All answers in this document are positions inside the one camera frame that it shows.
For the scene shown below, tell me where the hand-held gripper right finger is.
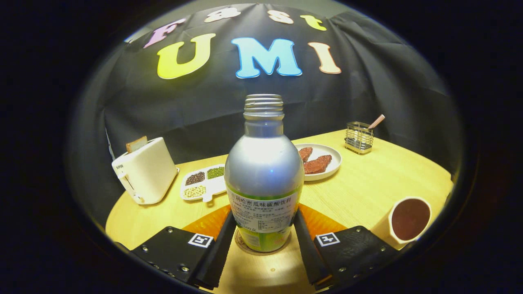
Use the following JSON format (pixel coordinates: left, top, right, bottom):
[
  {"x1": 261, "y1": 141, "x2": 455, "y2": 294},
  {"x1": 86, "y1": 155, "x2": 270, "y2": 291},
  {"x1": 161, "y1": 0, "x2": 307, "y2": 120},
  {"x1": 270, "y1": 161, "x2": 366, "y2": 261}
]
[{"x1": 293, "y1": 204, "x2": 403, "y2": 291}]

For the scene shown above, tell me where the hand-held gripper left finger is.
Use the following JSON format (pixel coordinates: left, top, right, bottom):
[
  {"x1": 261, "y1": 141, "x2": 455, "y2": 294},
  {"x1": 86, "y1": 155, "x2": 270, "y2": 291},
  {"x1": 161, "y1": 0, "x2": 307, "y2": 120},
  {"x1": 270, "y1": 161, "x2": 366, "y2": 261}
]
[{"x1": 130, "y1": 204, "x2": 238, "y2": 291}]

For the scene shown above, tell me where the round cork coaster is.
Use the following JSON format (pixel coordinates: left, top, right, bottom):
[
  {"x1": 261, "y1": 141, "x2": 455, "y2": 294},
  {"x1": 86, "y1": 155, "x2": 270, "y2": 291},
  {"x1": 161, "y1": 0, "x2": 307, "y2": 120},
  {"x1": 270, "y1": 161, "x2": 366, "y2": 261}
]
[{"x1": 234, "y1": 227, "x2": 291, "y2": 256}]

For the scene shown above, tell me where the cream cup with wooden handle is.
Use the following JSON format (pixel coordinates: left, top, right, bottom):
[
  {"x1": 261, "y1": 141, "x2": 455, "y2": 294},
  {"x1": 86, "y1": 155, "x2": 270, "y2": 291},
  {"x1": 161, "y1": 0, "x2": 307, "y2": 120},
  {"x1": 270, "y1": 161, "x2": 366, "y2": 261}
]
[{"x1": 370, "y1": 196, "x2": 432, "y2": 251}]

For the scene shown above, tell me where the silver bottle with green label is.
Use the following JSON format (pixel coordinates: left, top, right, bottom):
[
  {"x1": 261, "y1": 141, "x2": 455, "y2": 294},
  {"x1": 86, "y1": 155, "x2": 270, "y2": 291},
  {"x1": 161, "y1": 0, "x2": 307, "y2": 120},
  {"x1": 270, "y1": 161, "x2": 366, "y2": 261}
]
[{"x1": 224, "y1": 94, "x2": 305, "y2": 252}]

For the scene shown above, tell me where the wooden table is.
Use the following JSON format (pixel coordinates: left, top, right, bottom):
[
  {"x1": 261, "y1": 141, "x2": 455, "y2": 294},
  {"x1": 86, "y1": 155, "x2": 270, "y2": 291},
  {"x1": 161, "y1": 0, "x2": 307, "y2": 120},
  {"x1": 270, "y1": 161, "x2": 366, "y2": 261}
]
[{"x1": 105, "y1": 129, "x2": 454, "y2": 294}]

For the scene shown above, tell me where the white divided tray of beans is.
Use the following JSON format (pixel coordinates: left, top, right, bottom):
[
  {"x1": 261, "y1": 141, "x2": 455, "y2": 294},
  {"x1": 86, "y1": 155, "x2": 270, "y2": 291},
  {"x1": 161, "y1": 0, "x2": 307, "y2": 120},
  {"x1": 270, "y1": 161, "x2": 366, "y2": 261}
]
[{"x1": 180, "y1": 164, "x2": 228, "y2": 203}]

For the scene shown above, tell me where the white round plate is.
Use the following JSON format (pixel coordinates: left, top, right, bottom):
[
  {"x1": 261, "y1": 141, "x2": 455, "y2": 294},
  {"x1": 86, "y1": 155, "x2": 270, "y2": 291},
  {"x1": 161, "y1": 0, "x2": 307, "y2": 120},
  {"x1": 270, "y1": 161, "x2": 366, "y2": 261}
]
[{"x1": 294, "y1": 143, "x2": 342, "y2": 182}]

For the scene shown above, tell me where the white toaster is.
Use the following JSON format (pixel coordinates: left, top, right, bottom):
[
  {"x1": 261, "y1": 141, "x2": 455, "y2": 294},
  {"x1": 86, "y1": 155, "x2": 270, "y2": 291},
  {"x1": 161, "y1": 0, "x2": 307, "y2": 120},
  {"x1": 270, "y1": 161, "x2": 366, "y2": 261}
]
[{"x1": 112, "y1": 137, "x2": 179, "y2": 205}]

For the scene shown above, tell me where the toast slice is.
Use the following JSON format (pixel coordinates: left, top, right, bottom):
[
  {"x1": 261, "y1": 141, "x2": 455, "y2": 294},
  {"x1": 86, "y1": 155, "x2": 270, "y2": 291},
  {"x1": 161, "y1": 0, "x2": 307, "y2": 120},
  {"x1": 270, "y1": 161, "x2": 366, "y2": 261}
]
[{"x1": 126, "y1": 136, "x2": 148, "y2": 154}]

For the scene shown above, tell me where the wire mesh holder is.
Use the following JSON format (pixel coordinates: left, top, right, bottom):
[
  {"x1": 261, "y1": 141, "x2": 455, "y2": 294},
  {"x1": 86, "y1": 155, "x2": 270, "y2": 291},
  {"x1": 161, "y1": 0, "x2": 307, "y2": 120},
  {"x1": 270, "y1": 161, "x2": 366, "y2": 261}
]
[{"x1": 344, "y1": 121, "x2": 374, "y2": 155}]

